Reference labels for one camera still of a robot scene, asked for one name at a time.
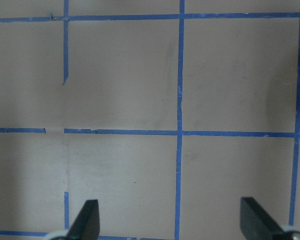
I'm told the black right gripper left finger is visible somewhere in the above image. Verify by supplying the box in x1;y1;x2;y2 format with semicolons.
66;199;100;240

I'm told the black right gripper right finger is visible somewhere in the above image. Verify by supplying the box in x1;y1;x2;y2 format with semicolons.
240;197;285;240

